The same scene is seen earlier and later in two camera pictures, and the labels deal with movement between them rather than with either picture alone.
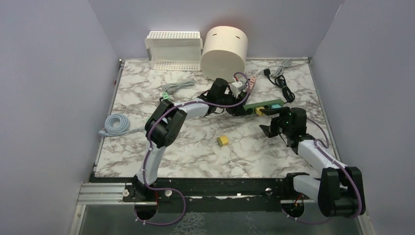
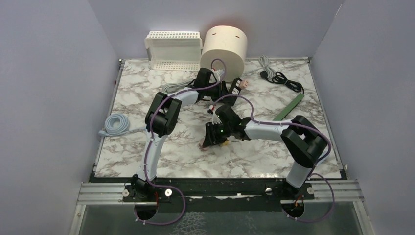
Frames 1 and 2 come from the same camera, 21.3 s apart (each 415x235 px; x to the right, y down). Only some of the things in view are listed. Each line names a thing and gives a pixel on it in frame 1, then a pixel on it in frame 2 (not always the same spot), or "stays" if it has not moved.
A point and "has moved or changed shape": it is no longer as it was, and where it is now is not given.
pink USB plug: x=252 y=82 -> x=243 y=83
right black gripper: x=284 y=112 -> x=210 y=138
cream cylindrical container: x=224 y=53 stays
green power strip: x=249 y=109 has moved or changed shape
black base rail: x=195 y=196 stays
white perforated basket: x=174 y=51 stays
